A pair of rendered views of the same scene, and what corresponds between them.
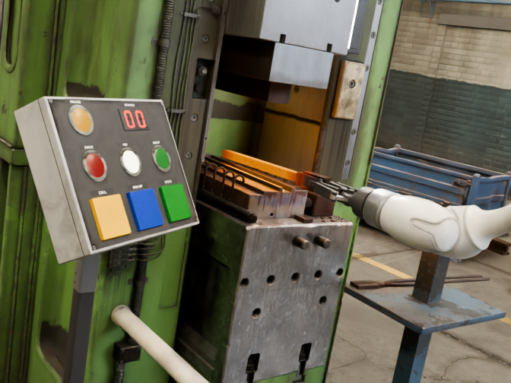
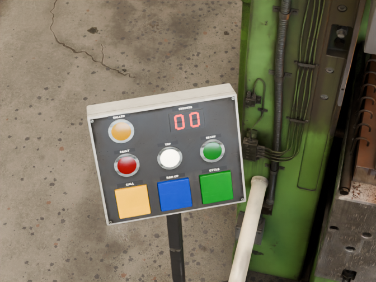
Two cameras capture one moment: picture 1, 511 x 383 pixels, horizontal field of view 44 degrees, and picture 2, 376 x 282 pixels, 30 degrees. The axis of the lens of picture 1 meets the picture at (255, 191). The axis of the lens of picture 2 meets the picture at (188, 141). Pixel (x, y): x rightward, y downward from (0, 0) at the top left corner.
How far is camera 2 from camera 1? 1.40 m
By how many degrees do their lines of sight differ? 60
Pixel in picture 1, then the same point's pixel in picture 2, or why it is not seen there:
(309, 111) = not seen: outside the picture
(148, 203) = (178, 191)
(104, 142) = (143, 145)
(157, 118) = (221, 114)
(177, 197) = (219, 184)
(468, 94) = not seen: outside the picture
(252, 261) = (341, 219)
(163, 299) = (302, 183)
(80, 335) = (170, 218)
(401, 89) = not seen: outside the picture
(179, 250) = (316, 158)
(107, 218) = (126, 204)
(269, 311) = (366, 252)
